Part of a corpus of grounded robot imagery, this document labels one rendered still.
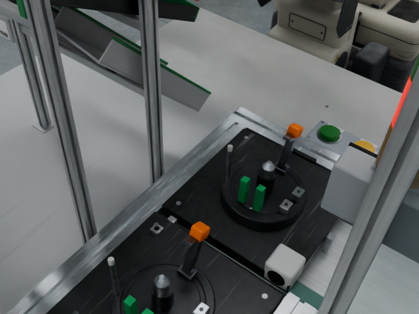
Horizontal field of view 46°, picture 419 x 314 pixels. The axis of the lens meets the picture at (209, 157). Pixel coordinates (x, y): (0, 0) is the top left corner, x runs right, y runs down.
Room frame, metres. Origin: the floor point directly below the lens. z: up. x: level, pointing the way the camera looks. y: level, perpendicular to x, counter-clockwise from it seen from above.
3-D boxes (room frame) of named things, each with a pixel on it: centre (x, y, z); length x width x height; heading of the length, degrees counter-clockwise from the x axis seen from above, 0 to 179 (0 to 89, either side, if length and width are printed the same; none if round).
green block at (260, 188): (0.49, -0.08, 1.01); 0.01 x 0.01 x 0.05; 56
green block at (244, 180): (0.51, -0.06, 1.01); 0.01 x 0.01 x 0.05; 56
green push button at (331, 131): (0.70, -0.23, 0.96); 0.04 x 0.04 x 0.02
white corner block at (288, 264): (0.40, -0.12, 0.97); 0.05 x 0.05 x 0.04; 56
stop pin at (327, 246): (0.46, -0.20, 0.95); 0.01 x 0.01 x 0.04; 56
